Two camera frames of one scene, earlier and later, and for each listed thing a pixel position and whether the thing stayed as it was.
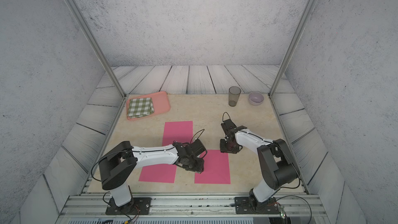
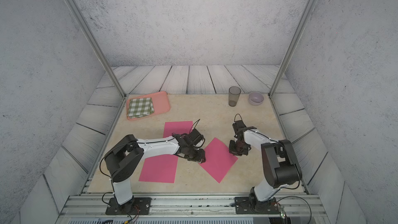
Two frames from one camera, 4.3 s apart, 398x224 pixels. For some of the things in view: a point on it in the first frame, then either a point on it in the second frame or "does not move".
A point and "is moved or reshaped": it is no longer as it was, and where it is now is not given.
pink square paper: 216,168 is moved or reshaped
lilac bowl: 256,98 does not move
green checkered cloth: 140,107 does not move
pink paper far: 181,131 does not move
